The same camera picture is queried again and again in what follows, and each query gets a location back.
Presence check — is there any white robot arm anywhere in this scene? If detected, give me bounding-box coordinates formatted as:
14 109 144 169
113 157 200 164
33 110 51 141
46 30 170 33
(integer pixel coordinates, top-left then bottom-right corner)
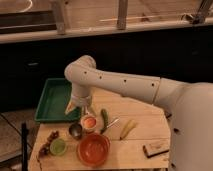
64 55 213 171

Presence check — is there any wooden block eraser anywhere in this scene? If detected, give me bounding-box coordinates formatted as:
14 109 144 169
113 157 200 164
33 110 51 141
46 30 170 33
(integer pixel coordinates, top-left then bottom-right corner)
143 140 169 158

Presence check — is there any orange plastic bowl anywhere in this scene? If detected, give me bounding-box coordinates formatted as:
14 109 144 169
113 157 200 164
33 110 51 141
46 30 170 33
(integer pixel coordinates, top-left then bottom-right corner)
77 133 110 167

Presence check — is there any green plastic tray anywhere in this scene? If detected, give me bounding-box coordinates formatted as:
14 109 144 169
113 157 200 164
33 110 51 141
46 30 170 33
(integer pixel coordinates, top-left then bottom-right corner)
35 78 81 123

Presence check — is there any green cucumber toy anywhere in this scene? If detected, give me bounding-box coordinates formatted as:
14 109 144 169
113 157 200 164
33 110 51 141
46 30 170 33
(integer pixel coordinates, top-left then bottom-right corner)
100 109 108 134

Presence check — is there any small green cup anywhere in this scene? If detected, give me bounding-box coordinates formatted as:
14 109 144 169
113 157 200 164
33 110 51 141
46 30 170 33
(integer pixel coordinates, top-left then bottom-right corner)
50 138 67 156

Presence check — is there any dark chair post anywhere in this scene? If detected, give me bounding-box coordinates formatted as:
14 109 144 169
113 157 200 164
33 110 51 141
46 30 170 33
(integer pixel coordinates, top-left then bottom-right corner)
21 123 28 171

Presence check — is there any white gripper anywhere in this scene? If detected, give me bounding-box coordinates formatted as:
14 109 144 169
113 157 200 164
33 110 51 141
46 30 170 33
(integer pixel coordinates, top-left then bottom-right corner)
65 95 96 116

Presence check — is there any paper cup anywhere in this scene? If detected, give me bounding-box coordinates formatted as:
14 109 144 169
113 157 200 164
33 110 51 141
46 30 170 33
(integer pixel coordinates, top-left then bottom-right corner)
80 115 97 132

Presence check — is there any bunch of dark grapes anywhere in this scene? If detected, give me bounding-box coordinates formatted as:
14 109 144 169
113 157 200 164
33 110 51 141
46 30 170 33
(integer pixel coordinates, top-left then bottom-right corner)
37 131 59 160

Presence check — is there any yellow banana toy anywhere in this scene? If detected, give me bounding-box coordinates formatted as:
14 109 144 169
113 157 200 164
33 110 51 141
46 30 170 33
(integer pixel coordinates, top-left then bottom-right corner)
120 120 137 140

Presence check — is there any metal measuring cup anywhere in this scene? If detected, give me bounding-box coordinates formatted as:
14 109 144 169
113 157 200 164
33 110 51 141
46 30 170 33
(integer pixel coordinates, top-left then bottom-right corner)
69 123 82 140

